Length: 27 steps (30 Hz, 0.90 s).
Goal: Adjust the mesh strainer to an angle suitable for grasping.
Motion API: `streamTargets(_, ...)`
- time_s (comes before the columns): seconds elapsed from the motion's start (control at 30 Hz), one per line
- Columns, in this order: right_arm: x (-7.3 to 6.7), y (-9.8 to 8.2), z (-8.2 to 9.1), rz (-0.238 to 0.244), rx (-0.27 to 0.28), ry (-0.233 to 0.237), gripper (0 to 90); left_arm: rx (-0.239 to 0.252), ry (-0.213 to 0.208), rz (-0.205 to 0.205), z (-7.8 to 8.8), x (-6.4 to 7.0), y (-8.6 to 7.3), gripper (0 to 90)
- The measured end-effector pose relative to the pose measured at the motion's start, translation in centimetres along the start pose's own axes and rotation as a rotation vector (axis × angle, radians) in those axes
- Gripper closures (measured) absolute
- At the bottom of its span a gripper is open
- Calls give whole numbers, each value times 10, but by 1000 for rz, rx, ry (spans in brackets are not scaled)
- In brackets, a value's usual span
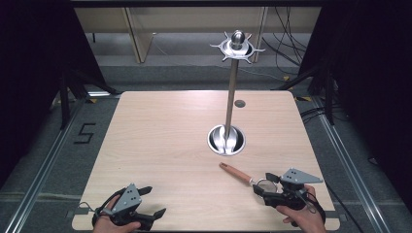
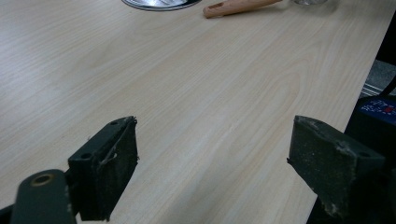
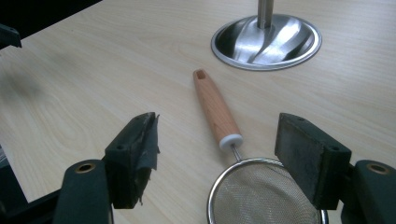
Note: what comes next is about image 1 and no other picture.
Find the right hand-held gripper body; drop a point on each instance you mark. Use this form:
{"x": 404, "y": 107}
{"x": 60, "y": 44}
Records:
{"x": 291, "y": 194}

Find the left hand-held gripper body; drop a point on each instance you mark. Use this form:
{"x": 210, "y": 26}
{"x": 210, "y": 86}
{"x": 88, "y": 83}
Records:
{"x": 127, "y": 199}

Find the person's right hand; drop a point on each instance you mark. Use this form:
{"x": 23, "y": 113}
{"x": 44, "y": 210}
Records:
{"x": 304, "y": 217}

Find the person's left hand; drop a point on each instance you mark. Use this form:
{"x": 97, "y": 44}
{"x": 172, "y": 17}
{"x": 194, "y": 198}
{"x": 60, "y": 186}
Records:
{"x": 108, "y": 223}

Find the grey round table grommet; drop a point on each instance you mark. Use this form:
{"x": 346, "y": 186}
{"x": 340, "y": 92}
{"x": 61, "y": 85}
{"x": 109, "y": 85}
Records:
{"x": 239, "y": 104}

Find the metal utensil rack stand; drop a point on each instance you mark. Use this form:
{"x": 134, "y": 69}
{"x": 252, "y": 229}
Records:
{"x": 230, "y": 97}

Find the black tripod stand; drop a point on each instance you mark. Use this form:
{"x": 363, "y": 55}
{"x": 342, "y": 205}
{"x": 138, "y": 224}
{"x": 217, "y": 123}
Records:
{"x": 64, "y": 100}
{"x": 328, "y": 93}

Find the black curtain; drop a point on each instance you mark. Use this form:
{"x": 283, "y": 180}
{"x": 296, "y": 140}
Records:
{"x": 32, "y": 81}
{"x": 372, "y": 81}

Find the beige wooden desk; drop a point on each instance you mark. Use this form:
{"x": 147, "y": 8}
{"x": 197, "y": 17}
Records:
{"x": 142, "y": 32}

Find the aluminium floor rail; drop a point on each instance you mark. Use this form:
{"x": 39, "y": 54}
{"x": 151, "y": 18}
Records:
{"x": 353, "y": 168}
{"x": 42, "y": 171}

